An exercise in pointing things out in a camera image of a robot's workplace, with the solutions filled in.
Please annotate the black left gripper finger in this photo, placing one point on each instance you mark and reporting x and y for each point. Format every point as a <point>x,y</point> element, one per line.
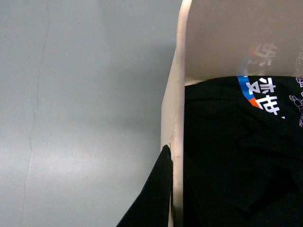
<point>151,207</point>

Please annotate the beige plastic laundry hamper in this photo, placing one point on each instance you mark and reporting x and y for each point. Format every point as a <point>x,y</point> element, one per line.
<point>219,39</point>

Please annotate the black printed garment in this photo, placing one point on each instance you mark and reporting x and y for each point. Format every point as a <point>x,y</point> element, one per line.
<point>245,135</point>

